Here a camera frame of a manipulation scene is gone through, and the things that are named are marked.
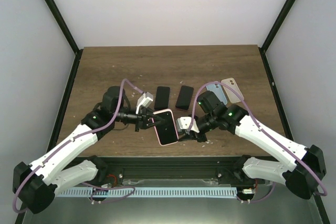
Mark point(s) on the left black table edge rail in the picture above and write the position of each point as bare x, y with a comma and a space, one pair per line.
65, 100

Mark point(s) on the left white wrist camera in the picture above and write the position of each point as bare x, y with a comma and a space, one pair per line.
144, 101

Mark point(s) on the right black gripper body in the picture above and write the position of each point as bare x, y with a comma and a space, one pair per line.
198, 138

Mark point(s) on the beige phone case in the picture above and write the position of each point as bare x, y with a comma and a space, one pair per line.
232, 90

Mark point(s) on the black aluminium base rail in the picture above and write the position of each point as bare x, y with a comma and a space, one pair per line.
221, 169

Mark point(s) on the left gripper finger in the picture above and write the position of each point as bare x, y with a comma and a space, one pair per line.
156, 119
149, 125

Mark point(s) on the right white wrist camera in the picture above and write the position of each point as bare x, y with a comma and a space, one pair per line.
186, 124

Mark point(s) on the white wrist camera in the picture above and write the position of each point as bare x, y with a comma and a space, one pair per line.
186, 124
144, 101

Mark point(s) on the light blue slotted cable duct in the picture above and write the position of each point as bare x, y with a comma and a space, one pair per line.
154, 192

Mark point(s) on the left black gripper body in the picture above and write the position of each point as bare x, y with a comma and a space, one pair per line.
142, 118

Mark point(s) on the phone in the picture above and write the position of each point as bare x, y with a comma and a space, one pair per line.
162, 98
184, 98
166, 134

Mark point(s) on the right black frame post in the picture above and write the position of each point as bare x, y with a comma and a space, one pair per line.
277, 24

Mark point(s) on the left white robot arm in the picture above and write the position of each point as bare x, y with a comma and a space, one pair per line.
37, 184

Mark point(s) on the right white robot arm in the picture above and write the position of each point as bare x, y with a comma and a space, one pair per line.
300, 168

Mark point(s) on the light blue phone case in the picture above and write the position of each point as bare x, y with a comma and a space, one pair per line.
218, 91

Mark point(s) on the left black frame post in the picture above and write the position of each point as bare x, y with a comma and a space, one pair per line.
62, 25

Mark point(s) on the black frame post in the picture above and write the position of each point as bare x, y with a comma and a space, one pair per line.
62, 25
277, 24

